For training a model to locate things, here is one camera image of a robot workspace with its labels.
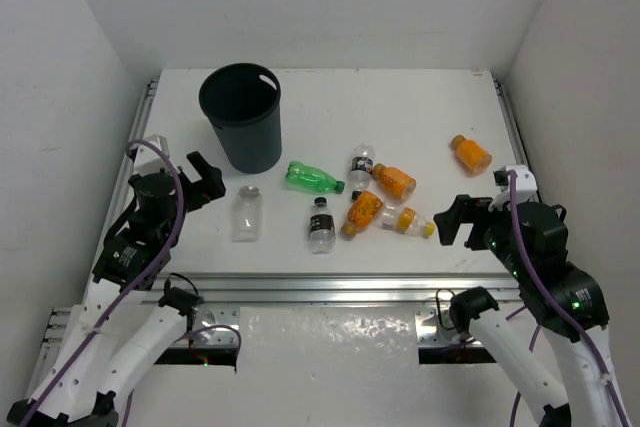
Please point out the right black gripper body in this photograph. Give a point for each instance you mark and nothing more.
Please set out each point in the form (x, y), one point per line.
(484, 220)

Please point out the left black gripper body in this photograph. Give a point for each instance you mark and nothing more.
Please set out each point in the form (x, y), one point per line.
(193, 187)

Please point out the clear wide-mouth plastic jar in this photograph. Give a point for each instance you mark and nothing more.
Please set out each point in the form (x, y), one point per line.
(246, 215)

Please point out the clear bottle yellow cap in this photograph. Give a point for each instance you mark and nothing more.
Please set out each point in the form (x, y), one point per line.
(406, 221)

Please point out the green plastic bottle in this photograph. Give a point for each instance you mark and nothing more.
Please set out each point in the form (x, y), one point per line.
(312, 179)

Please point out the orange juice bottle patterned label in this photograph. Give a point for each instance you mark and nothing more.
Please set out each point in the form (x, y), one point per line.
(361, 213)

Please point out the clear Pepsi-label bottle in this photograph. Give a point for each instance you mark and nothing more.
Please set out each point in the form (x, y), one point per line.
(361, 167)

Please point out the small black-label clear bottle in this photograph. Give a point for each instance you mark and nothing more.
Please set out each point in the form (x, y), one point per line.
(322, 235)

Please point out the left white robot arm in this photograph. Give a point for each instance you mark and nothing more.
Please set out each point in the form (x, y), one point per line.
(115, 307)

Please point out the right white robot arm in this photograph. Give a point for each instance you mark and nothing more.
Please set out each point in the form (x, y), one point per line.
(529, 239)

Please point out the black plastic bin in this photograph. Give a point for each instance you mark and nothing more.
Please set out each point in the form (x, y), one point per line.
(242, 103)

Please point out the white front cover panel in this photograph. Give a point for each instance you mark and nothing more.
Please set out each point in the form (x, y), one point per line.
(328, 366)

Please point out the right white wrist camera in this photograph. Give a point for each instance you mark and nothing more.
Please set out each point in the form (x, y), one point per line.
(518, 177)

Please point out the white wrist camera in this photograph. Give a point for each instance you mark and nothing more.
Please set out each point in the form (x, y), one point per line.
(518, 177)
(146, 160)

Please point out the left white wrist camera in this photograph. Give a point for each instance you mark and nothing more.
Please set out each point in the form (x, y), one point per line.
(146, 160)

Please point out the aluminium front rail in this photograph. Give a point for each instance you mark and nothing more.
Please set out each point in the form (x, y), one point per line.
(343, 289)

